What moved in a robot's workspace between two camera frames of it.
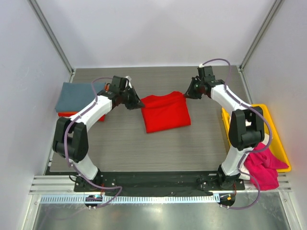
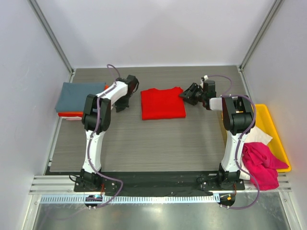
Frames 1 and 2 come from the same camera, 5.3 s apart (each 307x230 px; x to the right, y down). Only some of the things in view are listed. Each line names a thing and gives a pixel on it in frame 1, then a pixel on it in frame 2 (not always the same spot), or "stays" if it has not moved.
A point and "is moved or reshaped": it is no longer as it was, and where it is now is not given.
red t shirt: (166, 112) is moved or reshaped
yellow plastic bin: (277, 145) stays
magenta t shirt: (263, 165) stays
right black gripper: (192, 88) -> (191, 93)
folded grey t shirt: (74, 96) stays
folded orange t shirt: (71, 113) stays
